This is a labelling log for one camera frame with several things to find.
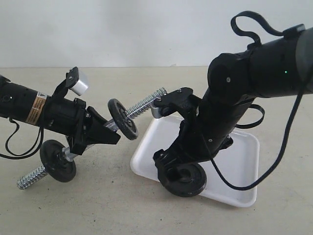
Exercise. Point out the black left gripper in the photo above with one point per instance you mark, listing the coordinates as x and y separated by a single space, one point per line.
68 117

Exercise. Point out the white rectangular plastic tray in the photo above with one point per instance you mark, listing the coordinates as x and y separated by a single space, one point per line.
238 163

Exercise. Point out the black weight plate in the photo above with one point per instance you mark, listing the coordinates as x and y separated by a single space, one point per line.
192 183
124 123

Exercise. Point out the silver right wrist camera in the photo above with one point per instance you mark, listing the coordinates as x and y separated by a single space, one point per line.
162 111

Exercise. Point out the black weight plate far end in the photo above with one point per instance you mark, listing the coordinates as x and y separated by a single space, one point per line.
51 154

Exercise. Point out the chrome dumbbell bar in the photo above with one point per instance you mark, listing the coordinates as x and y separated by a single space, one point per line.
132 112

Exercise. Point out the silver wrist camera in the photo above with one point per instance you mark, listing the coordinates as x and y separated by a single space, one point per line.
81 85
162 111

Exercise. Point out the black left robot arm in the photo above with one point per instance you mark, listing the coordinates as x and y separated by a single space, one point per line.
21 103

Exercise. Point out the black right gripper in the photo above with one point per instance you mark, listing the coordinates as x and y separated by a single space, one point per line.
196 142

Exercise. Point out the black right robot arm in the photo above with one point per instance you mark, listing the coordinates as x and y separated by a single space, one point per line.
283 67

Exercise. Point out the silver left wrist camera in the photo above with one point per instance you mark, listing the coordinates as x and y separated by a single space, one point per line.
81 85

